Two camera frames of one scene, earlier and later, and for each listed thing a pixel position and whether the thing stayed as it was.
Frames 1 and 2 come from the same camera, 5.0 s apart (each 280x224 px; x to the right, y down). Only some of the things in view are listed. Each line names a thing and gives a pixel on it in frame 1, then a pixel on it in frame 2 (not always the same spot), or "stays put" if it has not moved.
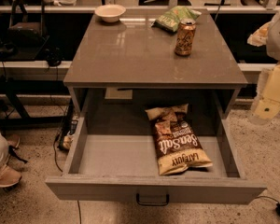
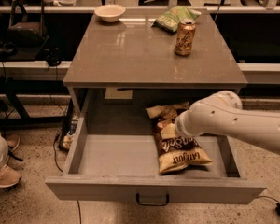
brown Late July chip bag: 177,146 stays put
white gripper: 279,41 to 181,126
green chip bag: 171,19 stays put
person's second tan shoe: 14,141 stays put
